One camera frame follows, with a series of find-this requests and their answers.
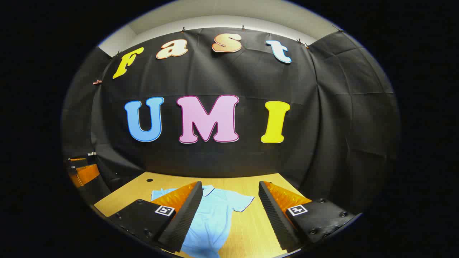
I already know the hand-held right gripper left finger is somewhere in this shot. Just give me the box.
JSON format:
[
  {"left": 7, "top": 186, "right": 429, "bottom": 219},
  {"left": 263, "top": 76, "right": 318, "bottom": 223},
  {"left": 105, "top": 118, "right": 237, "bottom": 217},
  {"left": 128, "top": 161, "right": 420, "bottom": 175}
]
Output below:
[{"left": 108, "top": 181, "right": 204, "bottom": 253}]

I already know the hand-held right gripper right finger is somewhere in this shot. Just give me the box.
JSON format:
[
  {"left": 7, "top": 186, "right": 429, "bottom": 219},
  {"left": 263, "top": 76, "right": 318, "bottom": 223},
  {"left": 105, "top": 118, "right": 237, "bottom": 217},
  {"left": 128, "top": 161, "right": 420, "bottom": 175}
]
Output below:
[{"left": 258, "top": 181, "right": 360, "bottom": 252}]

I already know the light blue T-shirt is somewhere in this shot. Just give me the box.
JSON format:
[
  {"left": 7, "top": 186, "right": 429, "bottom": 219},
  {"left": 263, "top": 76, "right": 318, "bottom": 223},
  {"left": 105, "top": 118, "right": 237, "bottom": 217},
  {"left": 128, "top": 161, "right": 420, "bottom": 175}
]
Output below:
[{"left": 151, "top": 185, "right": 255, "bottom": 258}]

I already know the row of small cloth clips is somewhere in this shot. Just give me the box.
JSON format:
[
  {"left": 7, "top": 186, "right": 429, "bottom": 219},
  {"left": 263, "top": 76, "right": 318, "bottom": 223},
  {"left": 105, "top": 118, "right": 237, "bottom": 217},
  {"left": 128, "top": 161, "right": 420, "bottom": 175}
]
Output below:
[{"left": 93, "top": 24, "right": 345, "bottom": 86}]

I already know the black backdrop cloth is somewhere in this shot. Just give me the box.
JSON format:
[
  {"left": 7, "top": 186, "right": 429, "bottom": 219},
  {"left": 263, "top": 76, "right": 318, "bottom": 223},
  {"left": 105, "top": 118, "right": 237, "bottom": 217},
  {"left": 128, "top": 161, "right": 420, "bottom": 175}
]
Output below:
[{"left": 61, "top": 27, "right": 400, "bottom": 215}]

